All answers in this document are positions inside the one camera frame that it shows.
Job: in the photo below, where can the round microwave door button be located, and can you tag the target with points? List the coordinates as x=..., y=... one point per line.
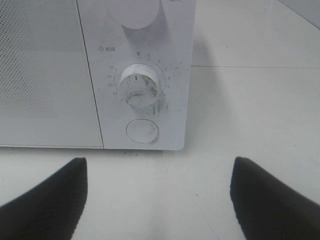
x=142, y=131

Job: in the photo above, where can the white microwave oven body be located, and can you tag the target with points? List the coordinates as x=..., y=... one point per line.
x=165, y=45

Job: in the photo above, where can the white microwave knob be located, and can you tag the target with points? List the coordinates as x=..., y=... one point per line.
x=134, y=14
x=139, y=85

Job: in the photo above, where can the white microwave door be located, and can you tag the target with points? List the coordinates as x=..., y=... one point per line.
x=46, y=92

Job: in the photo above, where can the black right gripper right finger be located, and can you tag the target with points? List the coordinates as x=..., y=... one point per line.
x=268, y=209

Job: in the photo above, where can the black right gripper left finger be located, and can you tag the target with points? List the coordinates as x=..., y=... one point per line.
x=51, y=210

